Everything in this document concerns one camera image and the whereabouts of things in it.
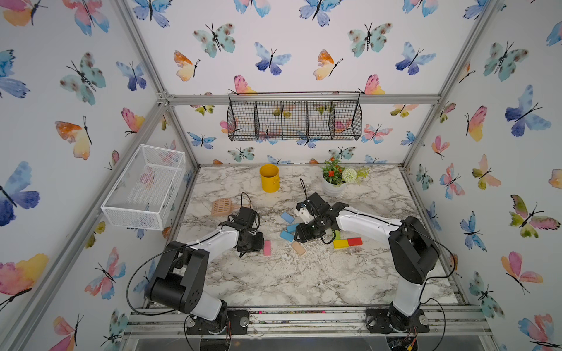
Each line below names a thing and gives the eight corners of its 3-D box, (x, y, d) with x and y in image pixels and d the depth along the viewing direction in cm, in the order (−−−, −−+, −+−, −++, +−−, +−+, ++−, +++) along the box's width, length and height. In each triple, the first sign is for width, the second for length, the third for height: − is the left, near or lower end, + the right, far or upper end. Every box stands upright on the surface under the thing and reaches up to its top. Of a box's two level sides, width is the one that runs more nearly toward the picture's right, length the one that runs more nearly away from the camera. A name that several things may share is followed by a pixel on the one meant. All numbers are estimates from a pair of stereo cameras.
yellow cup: (261, 193, 111) (259, 178, 103) (263, 179, 117) (261, 164, 109) (280, 193, 111) (279, 178, 103) (280, 179, 117) (279, 164, 109)
